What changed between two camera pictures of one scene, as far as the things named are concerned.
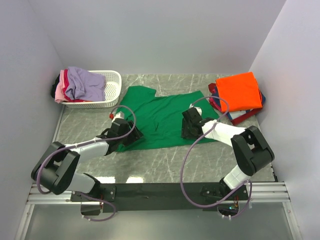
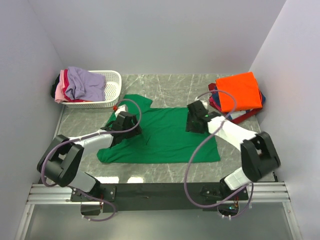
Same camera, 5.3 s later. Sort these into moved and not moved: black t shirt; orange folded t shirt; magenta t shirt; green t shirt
Moved: green t shirt
Not moved: magenta t shirt; black t shirt; orange folded t shirt
